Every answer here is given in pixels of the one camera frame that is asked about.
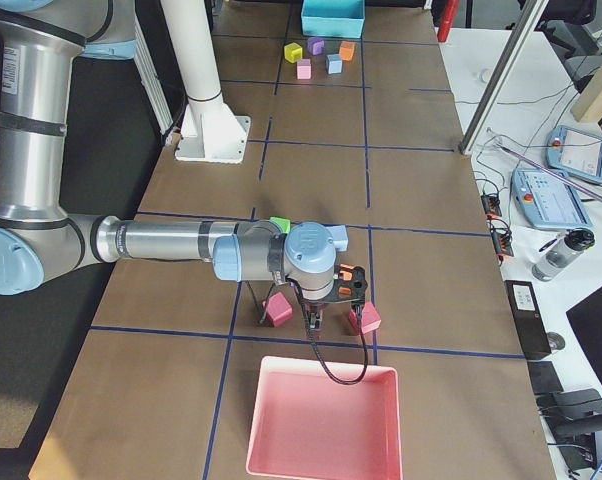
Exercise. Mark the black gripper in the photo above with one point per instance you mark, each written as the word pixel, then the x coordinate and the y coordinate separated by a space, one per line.
pixel 317 305

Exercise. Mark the light blue block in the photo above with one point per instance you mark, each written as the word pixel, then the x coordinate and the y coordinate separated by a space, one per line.
pixel 333 64

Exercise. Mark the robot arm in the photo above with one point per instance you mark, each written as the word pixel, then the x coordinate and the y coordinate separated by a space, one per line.
pixel 39 241

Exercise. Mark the red foam block near bin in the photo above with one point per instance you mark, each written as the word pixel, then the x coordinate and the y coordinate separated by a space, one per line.
pixel 278 309

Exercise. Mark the red foam block far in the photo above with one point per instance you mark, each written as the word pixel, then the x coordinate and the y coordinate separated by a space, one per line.
pixel 370 319

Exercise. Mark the green foam block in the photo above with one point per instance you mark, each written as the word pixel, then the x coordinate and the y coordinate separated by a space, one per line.
pixel 283 224

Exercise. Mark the pink plastic bin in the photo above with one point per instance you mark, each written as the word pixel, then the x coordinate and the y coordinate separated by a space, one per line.
pixel 306 426

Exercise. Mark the black power box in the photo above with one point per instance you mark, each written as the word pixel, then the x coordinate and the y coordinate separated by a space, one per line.
pixel 527 319

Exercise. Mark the clear water bottle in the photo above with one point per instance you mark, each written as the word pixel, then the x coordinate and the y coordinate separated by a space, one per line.
pixel 562 252

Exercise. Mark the thin metal rod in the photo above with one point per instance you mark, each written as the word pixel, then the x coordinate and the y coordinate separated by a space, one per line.
pixel 562 175

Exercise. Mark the pink foam block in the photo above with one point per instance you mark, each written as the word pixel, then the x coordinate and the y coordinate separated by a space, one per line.
pixel 304 69

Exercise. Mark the teach pendant near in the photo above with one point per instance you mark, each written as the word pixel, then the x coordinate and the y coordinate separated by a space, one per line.
pixel 546 202

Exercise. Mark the teach pendant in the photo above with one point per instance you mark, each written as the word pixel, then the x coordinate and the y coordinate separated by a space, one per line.
pixel 546 202
pixel 576 152

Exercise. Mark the yellow foam block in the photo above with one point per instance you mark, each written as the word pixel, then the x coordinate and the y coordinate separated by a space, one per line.
pixel 293 52

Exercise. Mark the orange foam block left side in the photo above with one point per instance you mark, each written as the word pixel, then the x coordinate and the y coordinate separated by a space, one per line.
pixel 347 50

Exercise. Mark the purple foam block left side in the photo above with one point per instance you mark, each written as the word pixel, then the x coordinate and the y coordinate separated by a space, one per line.
pixel 315 45

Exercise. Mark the teal plastic bin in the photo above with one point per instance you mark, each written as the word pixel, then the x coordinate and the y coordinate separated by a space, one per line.
pixel 333 18

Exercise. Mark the teach pendant far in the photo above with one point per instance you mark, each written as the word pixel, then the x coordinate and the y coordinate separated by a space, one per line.
pixel 576 152

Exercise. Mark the red fire extinguisher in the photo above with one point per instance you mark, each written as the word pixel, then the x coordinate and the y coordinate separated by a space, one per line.
pixel 447 20

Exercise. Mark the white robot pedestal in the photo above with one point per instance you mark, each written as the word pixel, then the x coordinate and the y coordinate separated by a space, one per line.
pixel 210 131

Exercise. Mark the aluminium frame post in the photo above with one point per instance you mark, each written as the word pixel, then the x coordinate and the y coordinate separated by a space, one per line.
pixel 530 16

